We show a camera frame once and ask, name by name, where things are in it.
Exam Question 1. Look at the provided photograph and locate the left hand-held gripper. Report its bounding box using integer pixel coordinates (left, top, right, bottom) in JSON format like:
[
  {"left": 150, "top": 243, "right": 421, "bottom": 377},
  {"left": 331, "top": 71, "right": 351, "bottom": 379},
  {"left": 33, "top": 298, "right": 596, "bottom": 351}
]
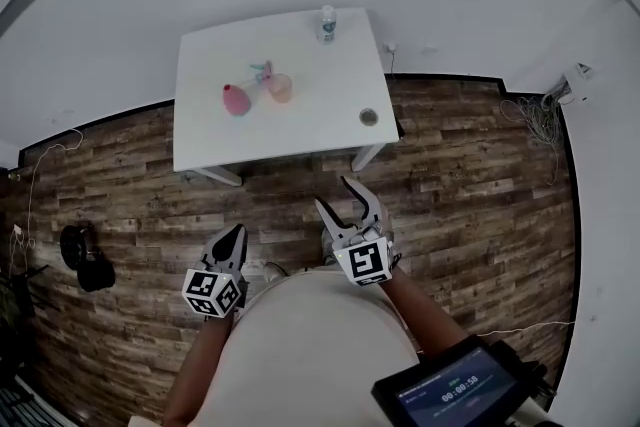
[{"left": 180, "top": 223, "right": 251, "bottom": 319}]

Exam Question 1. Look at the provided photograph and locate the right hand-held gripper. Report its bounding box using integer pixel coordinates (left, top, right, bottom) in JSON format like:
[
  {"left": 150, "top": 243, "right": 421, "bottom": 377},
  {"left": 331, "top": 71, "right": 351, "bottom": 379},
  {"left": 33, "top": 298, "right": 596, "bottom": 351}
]
[{"left": 314, "top": 175, "right": 403, "bottom": 289}]

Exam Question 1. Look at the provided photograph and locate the pink plastic cup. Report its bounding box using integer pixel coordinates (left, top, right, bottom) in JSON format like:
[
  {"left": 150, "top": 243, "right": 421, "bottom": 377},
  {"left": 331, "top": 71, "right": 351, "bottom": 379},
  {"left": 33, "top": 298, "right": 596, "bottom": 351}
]
[{"left": 268, "top": 72, "right": 294, "bottom": 105}]

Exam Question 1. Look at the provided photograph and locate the pink vase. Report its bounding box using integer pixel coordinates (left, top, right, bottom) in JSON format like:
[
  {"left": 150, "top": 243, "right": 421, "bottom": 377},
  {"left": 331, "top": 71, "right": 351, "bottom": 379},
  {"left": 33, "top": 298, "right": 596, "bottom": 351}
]
[{"left": 221, "top": 83, "right": 252, "bottom": 118}]

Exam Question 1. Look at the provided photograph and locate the person's left forearm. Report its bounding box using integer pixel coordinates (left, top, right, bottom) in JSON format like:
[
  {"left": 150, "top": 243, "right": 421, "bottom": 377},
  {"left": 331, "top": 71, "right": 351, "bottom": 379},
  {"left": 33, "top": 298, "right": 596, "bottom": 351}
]
[{"left": 161, "top": 312, "right": 237, "bottom": 427}]

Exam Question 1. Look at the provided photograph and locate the person's right forearm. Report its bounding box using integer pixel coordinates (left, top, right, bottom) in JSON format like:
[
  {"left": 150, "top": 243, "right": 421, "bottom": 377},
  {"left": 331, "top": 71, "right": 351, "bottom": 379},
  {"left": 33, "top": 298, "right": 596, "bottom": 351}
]
[{"left": 384, "top": 271, "right": 469, "bottom": 360}]

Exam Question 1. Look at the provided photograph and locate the small white bottle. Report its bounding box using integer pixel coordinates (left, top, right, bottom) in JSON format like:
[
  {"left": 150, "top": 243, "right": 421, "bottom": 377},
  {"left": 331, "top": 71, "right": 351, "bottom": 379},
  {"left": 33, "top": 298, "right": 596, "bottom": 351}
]
[{"left": 315, "top": 4, "right": 338, "bottom": 46}]

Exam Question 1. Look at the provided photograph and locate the person's white shoe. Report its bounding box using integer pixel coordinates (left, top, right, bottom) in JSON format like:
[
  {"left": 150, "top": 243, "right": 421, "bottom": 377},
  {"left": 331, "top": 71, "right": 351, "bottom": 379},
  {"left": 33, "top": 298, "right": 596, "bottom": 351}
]
[
  {"left": 262, "top": 260, "right": 288, "bottom": 284},
  {"left": 320, "top": 226, "right": 337, "bottom": 267}
]

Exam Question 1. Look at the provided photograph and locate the white table leg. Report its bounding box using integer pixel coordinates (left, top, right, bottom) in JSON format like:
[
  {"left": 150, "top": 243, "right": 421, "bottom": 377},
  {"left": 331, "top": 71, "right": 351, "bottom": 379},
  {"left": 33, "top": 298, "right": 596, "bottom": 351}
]
[
  {"left": 191, "top": 165, "right": 243, "bottom": 188},
  {"left": 350, "top": 141, "right": 387, "bottom": 174}
]

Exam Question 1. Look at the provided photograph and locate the person's beige shirt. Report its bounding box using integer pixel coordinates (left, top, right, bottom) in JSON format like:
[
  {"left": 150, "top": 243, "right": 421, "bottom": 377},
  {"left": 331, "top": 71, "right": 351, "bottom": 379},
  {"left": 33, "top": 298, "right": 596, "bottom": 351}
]
[{"left": 127, "top": 264, "right": 422, "bottom": 427}]

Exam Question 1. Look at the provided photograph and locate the black waste bin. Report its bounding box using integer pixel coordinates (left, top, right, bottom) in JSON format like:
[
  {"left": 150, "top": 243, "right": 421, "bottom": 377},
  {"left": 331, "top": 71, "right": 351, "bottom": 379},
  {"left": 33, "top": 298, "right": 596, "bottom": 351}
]
[{"left": 75, "top": 249, "right": 117, "bottom": 294}]

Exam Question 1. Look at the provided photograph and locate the black tablet device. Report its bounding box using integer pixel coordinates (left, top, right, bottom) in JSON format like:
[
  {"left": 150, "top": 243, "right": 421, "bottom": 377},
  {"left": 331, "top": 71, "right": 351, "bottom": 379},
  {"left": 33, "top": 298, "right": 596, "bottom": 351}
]
[{"left": 371, "top": 338, "right": 552, "bottom": 427}]

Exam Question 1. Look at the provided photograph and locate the black metal railing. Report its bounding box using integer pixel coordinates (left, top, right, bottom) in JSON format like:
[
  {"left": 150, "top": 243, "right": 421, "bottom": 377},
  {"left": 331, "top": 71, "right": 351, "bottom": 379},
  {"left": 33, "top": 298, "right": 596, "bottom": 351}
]
[{"left": 0, "top": 376, "right": 64, "bottom": 427}]

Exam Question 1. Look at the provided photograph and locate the white wall plug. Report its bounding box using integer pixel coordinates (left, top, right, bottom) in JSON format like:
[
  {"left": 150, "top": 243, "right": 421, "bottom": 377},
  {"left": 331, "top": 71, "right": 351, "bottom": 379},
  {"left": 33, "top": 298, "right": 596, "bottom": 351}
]
[{"left": 383, "top": 41, "right": 402, "bottom": 77}]

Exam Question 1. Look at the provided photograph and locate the white floor cable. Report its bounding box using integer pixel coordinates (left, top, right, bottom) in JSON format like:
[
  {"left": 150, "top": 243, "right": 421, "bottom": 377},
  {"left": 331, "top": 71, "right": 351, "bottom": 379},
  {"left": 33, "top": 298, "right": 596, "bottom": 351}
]
[{"left": 9, "top": 127, "right": 84, "bottom": 277}]

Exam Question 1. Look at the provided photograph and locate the bundle of white cables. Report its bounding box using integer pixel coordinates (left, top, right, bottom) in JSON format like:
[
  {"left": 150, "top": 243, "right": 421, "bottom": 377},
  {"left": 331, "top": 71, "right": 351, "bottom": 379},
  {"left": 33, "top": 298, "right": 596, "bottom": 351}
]
[{"left": 499, "top": 91, "right": 564, "bottom": 187}]

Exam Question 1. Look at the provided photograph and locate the white wall socket box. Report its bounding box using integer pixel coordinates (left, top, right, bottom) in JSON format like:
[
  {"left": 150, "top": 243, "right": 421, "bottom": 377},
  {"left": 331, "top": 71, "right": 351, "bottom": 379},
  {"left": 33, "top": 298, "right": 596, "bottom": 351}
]
[{"left": 561, "top": 62, "right": 597, "bottom": 106}]

